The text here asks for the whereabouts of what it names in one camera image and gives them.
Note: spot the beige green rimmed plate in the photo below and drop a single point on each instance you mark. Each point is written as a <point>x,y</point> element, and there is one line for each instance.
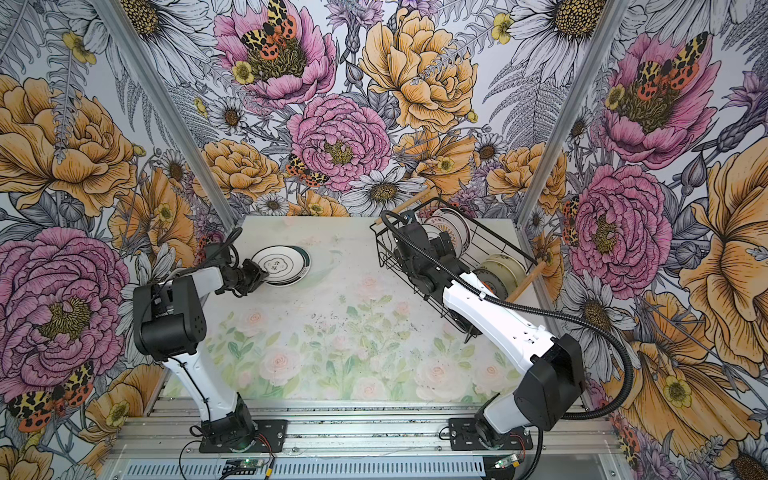
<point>501,275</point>

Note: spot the aluminium mounting rail frame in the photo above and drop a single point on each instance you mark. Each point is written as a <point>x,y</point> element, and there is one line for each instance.
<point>315,428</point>

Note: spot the far wooden rack handle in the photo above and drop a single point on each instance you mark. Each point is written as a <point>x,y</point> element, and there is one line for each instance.
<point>416,200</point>

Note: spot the small white green-lined plate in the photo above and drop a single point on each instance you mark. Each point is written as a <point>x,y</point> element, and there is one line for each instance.
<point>282,264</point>

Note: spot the black wire dish rack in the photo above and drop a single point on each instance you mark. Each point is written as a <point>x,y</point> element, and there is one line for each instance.
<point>483,243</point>

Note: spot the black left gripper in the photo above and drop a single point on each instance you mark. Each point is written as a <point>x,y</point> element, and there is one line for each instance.
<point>258,274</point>

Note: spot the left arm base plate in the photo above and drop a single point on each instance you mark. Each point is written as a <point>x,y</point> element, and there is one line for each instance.
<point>230,436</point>

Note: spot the white vented cable duct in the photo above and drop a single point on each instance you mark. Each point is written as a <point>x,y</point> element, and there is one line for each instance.
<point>419,467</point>

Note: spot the left green circuit board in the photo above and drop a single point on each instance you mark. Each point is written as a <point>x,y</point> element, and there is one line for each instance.
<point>247,466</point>

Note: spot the right green circuit board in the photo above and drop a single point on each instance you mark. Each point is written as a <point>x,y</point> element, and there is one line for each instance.
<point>511,461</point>

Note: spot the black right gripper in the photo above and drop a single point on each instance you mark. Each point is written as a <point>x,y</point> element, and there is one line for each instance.
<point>444,244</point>

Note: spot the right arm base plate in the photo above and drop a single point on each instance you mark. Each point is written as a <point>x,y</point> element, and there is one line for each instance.
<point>470,434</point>

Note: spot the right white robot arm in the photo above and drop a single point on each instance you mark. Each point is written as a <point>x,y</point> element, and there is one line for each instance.
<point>551,367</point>

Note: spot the green circuit board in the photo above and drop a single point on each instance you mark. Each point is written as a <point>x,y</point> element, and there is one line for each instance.
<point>511,461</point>
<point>247,466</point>

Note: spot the sunburst pattern white plate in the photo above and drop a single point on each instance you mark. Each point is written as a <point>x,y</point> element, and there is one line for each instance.
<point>449,221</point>

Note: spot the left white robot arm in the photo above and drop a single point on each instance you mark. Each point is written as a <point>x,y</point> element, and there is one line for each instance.
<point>169,325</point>

